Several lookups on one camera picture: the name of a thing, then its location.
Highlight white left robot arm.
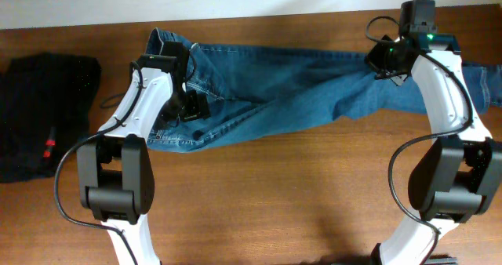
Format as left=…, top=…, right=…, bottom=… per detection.
left=76, top=42, right=210, bottom=264

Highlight black fabric bag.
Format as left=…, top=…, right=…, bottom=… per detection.
left=1, top=53, right=101, bottom=183

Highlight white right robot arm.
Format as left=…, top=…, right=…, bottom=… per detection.
left=365, top=0, right=501, bottom=265

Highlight blue denim jeans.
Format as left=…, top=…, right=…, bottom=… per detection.
left=144, top=27, right=502, bottom=154

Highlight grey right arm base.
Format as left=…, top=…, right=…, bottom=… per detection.
left=327, top=256, right=459, bottom=265

